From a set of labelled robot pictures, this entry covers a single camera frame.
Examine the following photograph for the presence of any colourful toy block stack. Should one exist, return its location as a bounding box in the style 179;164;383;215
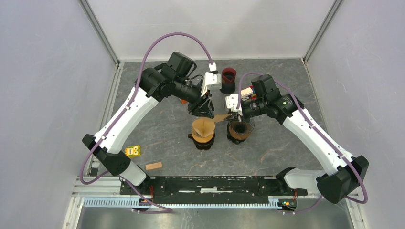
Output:
240;86;256;98

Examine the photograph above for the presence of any green glass dripper cup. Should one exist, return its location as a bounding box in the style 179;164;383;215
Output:
228;138;246;145

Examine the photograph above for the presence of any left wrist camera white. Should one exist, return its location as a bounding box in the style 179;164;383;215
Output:
201;72;222;97

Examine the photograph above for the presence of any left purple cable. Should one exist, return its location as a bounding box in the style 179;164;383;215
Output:
79;32;217;214

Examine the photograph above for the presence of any clear glass dripper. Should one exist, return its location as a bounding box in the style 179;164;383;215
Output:
191;119;215;143

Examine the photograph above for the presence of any flat wooden block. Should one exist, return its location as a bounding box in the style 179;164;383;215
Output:
145;162;163;170

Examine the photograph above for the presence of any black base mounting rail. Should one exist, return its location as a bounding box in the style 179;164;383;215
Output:
136;176;308;204

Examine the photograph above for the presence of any dark red black carafe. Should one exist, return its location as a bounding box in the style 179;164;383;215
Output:
220;67;236;95

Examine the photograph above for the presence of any grey ribbed dripper cone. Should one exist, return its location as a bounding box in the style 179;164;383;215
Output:
228;118;255;140

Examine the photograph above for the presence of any brown paper coffee filter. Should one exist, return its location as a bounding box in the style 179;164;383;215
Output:
191;118;215;138

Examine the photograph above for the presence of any light orange wooden ring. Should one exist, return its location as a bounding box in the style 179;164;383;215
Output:
192;133;215;144

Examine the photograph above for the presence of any yellow green toy figure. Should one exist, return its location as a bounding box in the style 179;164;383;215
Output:
124;145;141;158

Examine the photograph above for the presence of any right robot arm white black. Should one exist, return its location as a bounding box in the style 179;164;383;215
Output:
227;73;369;204

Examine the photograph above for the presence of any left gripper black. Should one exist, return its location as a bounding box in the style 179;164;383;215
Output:
172;77;214;119

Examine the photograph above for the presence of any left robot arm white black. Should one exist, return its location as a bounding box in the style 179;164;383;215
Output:
83;52;218;195

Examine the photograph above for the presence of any purple cable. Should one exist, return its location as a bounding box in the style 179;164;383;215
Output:
79;32;217;214
236;71;369;215

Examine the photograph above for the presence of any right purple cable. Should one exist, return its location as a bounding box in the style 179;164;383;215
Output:
236;71;369;215

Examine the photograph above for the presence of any brown glass dripper cup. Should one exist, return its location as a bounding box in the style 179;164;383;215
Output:
188;134;215;150

